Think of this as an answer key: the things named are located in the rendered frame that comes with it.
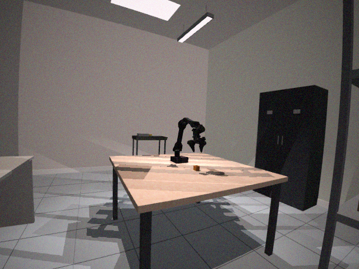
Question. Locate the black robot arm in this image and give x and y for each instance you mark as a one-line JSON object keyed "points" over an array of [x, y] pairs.
{"points": [[197, 129]]}

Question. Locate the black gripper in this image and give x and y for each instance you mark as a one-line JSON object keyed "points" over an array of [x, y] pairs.
{"points": [[193, 142]]}

